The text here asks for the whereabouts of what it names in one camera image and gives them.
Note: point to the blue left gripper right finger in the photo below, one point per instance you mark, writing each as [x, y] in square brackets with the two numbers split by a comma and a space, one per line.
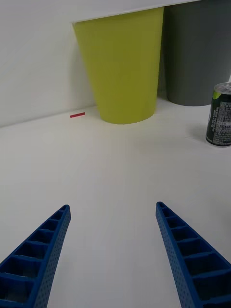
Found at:
[192, 257]

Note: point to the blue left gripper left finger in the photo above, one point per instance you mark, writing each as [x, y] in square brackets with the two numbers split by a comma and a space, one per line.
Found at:
[41, 260]

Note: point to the black drink can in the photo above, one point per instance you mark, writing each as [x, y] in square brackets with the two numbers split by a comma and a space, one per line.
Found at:
[220, 115]

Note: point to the yellow-green plastic bin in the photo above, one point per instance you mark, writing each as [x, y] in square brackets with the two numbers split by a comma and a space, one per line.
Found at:
[125, 67]

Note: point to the grey plastic bin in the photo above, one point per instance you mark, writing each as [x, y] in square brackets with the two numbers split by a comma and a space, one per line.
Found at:
[197, 53]

